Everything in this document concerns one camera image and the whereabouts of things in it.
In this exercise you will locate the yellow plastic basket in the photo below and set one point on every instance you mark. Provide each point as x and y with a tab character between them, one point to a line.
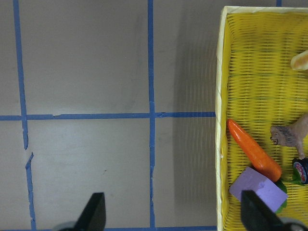
256	87

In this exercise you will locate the purple foam cube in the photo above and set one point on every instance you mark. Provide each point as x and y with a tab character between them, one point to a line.
265	189

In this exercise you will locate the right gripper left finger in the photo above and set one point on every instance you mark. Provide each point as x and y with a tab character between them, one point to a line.
93	217

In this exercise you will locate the toy carrot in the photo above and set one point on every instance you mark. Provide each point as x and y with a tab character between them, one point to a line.
259	159

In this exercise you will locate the toy croissant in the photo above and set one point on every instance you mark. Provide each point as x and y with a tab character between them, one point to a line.
300	61

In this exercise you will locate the small black-capped bottle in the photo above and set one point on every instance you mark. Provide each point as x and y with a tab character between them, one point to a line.
300	168

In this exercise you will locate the small brown toy animal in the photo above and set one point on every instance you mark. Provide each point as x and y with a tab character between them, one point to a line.
291	135

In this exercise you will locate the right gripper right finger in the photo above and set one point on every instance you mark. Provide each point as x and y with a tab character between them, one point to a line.
256	215

